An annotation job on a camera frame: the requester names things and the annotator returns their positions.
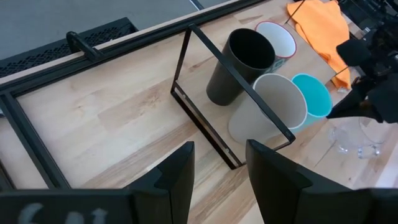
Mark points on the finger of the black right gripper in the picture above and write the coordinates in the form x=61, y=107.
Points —
x=385, y=99
x=351, y=105

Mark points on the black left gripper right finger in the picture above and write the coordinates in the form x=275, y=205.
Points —
x=273, y=186

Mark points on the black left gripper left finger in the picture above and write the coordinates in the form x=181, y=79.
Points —
x=177, y=183

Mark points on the clear glass mug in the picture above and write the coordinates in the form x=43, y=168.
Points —
x=357, y=140

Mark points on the grey diamond-patterned cup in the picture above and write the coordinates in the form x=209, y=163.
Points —
x=314, y=93

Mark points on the tall beige ribbed cup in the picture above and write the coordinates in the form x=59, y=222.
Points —
x=280, y=99

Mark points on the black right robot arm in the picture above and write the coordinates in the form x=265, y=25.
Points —
x=382, y=12

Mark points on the black-framed wooden shelf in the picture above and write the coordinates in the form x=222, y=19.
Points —
x=217, y=56

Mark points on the orange cloth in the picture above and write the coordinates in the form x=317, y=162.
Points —
x=323, y=28

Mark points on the white cup with red rim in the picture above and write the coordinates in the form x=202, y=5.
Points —
x=278, y=39

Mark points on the tall black cup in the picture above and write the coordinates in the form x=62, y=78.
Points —
x=224, y=84

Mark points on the black clamp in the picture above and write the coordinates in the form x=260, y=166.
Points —
x=81, y=45

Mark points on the black perforated metal panel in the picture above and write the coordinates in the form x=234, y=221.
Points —
x=46, y=53

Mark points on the black table frame rail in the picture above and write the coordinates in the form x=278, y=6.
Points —
x=31, y=140
x=140, y=42

